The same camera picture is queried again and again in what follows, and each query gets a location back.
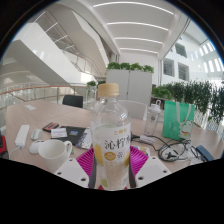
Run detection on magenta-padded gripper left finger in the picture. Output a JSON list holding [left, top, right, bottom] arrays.
[[53, 147, 97, 188]]

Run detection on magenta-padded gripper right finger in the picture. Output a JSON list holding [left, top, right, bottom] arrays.
[[129, 145, 172, 188]]

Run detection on clear yellow-capped drink bottle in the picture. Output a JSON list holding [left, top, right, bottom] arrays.
[[89, 82, 132, 191]]

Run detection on colourful sticker sheet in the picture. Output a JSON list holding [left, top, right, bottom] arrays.
[[132, 145, 152, 157]]

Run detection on white charger block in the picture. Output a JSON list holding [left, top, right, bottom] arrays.
[[139, 134, 156, 145]]

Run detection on black notebook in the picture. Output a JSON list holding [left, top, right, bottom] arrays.
[[58, 125, 88, 146]]

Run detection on white mug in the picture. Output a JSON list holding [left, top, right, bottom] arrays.
[[37, 138, 74, 174]]

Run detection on white card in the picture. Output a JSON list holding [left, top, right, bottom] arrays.
[[50, 127, 69, 139]]

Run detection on clear white-lidded shaker bottle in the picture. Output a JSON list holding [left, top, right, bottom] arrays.
[[144, 99, 162, 137]]

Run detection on small red and black box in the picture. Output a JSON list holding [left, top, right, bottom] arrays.
[[42, 121, 60, 133]]

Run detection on white chair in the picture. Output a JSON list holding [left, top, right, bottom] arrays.
[[118, 99, 148, 121]]

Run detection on green tote bag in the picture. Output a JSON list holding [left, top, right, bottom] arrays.
[[162, 100, 196, 141]]

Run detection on small pale grey mouse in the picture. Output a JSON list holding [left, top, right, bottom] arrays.
[[30, 128, 44, 141]]

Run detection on black chair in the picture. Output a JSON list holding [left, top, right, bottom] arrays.
[[61, 94, 84, 109]]

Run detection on dark blue flat case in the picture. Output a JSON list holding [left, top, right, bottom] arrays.
[[195, 144, 216, 163]]

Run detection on white power strip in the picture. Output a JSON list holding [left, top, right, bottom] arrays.
[[14, 124, 31, 148]]

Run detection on white cabinet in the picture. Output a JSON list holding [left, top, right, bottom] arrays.
[[105, 68, 154, 107]]

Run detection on planter with green plants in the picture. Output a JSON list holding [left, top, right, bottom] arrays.
[[85, 79, 107, 101]]

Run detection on row of green hedge plants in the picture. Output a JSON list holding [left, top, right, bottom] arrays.
[[151, 79, 224, 126]]

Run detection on green plants atop cabinet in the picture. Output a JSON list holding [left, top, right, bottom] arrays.
[[106, 61, 155, 74]]

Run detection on ceiling strip lights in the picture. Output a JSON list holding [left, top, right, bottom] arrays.
[[92, 1, 175, 55]]

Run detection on black cable tangle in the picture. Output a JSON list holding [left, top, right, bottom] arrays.
[[131, 133, 201, 163]]

